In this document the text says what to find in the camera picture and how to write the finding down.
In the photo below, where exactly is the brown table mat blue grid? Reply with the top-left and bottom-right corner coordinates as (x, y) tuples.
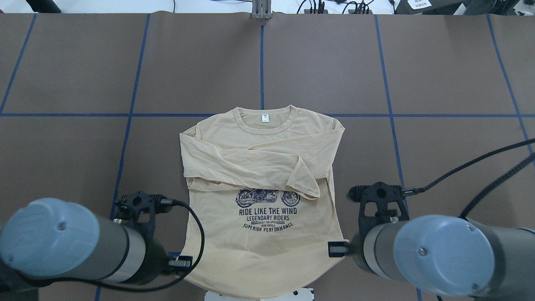
(0, 12), (535, 301)

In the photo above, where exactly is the grey metal camera post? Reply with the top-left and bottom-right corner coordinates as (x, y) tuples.
(251, 0), (273, 20)

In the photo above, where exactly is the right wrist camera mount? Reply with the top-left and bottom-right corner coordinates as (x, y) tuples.
(347, 182), (410, 240)

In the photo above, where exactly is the black cylinder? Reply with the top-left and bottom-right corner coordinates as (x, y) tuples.
(26, 0), (62, 14)

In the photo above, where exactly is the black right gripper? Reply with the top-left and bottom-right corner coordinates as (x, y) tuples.
(327, 232), (368, 272)

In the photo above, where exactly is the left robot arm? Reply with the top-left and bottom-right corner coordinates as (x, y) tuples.
(1, 194), (199, 300)

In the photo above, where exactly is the right black braided cable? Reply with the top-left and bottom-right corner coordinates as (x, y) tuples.
(401, 138), (535, 220)

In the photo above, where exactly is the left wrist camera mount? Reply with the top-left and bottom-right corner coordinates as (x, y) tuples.
(112, 191), (175, 244)

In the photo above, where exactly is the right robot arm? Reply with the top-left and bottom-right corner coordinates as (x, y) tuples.
(327, 215), (535, 301)

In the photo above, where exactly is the black cable bundle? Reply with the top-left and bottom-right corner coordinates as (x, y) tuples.
(296, 0), (375, 15)

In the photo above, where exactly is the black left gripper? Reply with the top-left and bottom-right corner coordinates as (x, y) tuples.
(140, 241), (194, 285)

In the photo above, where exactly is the black box with white label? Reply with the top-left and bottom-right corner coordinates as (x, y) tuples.
(394, 0), (464, 15)

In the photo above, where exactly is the left black braided cable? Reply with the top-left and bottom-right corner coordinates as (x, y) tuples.
(17, 199), (206, 293)

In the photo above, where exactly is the beige long-sleeve printed shirt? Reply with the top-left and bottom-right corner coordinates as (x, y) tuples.
(179, 105), (345, 299)

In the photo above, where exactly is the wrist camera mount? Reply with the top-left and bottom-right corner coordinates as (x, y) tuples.
(112, 191), (175, 244)
(347, 182), (410, 240)

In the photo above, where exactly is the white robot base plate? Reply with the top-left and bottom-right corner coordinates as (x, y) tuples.
(204, 288), (315, 301)

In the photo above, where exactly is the black braided cable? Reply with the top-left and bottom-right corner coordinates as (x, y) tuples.
(17, 199), (206, 293)
(401, 138), (535, 220)

